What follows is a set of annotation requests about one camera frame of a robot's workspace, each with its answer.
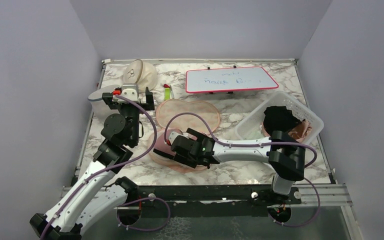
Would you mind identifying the pink bra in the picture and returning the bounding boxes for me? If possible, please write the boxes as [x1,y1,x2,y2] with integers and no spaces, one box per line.
[260,120,312,143]

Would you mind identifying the white plastic basket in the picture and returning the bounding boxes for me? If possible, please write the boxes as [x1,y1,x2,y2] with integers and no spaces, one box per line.
[234,91,324,145]

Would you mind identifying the purple cable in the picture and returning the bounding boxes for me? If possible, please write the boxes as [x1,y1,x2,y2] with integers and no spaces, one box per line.
[39,95,171,240]
[163,111,322,229]

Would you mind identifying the green red marker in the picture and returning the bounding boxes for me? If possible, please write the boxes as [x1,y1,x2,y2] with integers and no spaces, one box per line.
[163,83,175,101]

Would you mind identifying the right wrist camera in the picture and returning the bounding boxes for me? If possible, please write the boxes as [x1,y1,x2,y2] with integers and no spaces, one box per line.
[166,131,183,146]

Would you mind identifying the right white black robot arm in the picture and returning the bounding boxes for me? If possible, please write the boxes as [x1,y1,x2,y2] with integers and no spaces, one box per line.
[152,128,306,204]

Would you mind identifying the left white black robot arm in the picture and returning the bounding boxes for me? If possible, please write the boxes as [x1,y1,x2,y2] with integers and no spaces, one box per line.
[29,84,155,240]

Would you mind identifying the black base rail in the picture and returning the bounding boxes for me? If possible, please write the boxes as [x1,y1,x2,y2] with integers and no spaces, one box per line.
[116,184,302,220]

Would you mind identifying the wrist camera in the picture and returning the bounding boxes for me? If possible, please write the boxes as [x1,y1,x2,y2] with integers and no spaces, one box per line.
[112,83,139,102]
[166,131,183,146]

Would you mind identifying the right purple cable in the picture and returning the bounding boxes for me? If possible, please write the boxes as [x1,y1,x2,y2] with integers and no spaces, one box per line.
[163,111,322,229]

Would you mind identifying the light green bra pads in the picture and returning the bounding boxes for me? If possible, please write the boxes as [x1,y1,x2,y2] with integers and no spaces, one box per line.
[243,130,266,140]

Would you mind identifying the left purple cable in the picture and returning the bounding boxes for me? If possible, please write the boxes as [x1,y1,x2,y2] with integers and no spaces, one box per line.
[39,95,171,240]

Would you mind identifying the white mesh laundry bag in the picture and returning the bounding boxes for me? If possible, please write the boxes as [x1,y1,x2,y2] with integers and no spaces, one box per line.
[87,84,120,123]

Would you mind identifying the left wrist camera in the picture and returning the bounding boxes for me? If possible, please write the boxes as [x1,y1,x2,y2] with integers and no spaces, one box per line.
[112,83,139,102]

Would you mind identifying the mauve bra black straps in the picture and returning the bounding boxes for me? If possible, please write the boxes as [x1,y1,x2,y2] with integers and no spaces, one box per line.
[152,132,193,163]

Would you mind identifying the red framed whiteboard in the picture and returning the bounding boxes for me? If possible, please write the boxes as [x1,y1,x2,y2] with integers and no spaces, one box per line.
[185,66,279,94]

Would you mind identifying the floral mesh laundry bag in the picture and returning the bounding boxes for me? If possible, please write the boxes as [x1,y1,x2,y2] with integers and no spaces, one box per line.
[148,99,221,174]

